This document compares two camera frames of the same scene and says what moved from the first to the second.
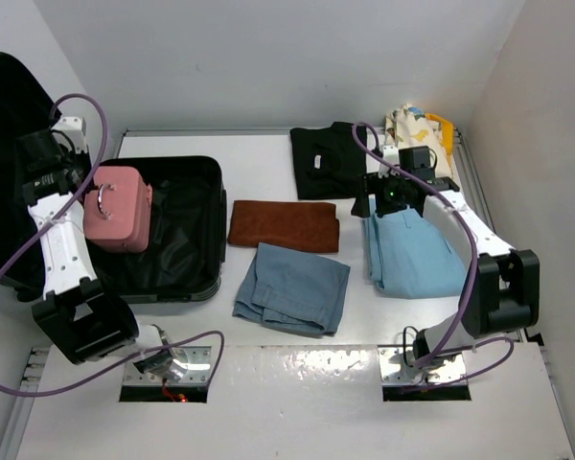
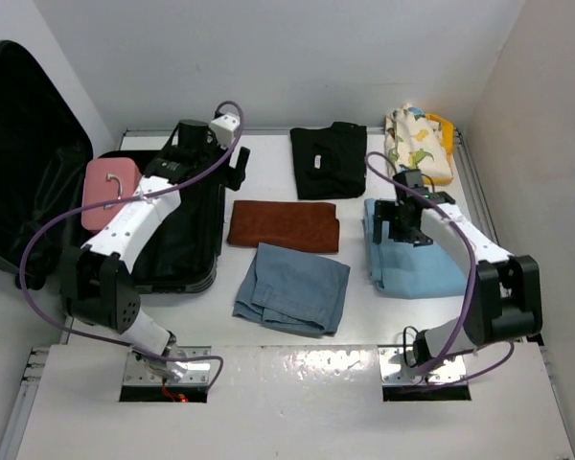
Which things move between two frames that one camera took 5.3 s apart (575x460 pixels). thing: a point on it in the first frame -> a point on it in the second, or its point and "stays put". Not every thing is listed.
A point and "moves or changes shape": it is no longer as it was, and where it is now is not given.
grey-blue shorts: (293, 290) stays put
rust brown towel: (299, 226) stays put
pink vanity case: (117, 211) moves or changes shape
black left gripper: (81, 158) -> (226, 175)
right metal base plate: (396, 367) stays put
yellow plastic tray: (447, 134) stays put
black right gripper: (374, 184) -> (386, 211)
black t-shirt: (328, 161) stays put
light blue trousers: (407, 259) stays put
